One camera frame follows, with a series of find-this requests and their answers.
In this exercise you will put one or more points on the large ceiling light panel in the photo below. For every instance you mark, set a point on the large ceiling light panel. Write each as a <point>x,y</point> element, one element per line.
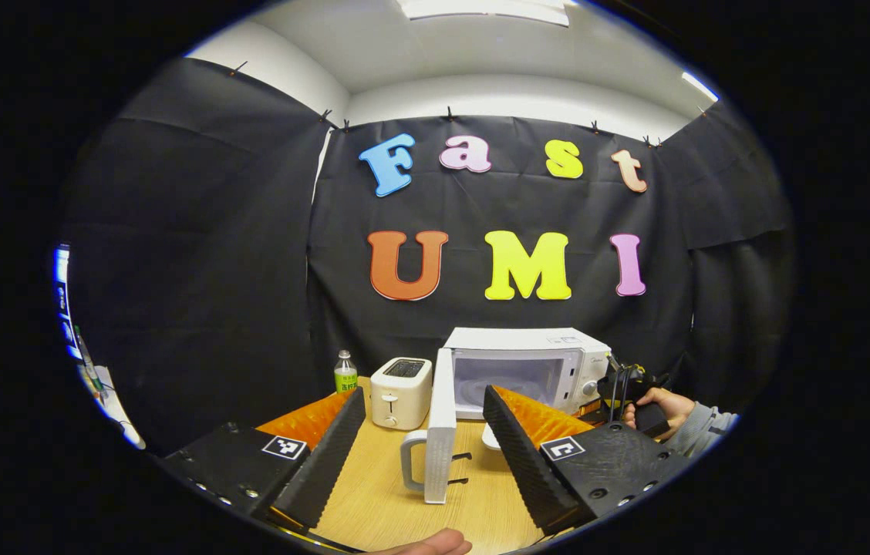
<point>481,9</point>

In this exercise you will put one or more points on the cream white toaster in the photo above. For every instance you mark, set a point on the cream white toaster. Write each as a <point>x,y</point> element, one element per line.
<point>400,401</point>

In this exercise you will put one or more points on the green label drink bottle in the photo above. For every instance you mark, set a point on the green label drink bottle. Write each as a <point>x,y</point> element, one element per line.
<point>345,376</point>

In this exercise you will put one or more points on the small ceiling light panel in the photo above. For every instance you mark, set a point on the small ceiling light panel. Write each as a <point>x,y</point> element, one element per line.
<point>701,86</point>

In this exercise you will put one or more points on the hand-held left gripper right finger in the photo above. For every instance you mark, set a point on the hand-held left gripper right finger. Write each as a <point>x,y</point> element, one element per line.
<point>524,470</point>

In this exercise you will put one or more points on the black backdrop cloth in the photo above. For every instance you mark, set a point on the black backdrop cloth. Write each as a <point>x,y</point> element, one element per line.
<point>211,270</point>

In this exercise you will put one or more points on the white microwave oven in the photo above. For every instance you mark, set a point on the white microwave oven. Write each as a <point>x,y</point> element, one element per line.
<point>520,343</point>

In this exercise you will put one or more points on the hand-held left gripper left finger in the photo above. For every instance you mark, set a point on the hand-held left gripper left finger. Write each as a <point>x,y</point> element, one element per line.
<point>327,462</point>

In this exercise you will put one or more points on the white square plate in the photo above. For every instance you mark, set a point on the white square plate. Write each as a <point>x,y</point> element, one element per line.
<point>489,438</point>

